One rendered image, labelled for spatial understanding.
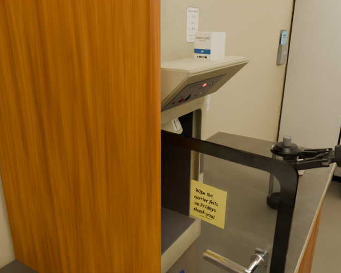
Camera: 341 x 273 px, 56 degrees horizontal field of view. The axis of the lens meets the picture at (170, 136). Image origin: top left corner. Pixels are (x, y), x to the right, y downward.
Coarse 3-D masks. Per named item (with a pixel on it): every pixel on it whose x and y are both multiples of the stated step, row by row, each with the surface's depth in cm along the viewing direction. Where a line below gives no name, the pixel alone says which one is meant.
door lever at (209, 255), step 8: (208, 256) 56; (216, 256) 55; (256, 256) 55; (216, 264) 55; (224, 264) 54; (232, 264) 54; (256, 264) 54; (264, 264) 55; (232, 272) 53; (240, 272) 52; (248, 272) 52
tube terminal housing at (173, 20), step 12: (168, 0) 67; (180, 0) 70; (192, 0) 75; (204, 0) 79; (168, 12) 67; (180, 12) 71; (204, 12) 81; (168, 24) 68; (180, 24) 72; (204, 24) 82; (168, 36) 69; (180, 36) 73; (168, 48) 70; (180, 48) 74; (192, 48) 79; (168, 60) 71; (204, 96) 89; (180, 108) 79; (192, 108) 84; (204, 108) 91; (168, 120) 75; (204, 120) 92; (204, 132) 93
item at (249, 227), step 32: (192, 160) 59; (224, 160) 55; (256, 160) 51; (256, 192) 52; (288, 192) 49; (192, 224) 63; (224, 224) 58; (256, 224) 54; (288, 224) 50; (192, 256) 66; (224, 256) 60
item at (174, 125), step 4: (172, 120) 82; (176, 120) 84; (164, 124) 80; (168, 124) 81; (172, 124) 82; (176, 124) 83; (180, 124) 87; (164, 128) 80; (168, 128) 81; (172, 128) 82; (176, 128) 83; (180, 128) 85; (176, 132) 83; (180, 132) 84
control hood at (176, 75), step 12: (180, 60) 72; (192, 60) 72; (204, 60) 72; (216, 60) 72; (228, 60) 73; (240, 60) 76; (168, 72) 58; (180, 72) 57; (192, 72) 57; (204, 72) 61; (216, 72) 67; (228, 72) 76; (168, 84) 59; (180, 84) 58; (216, 84) 80; (168, 96) 60
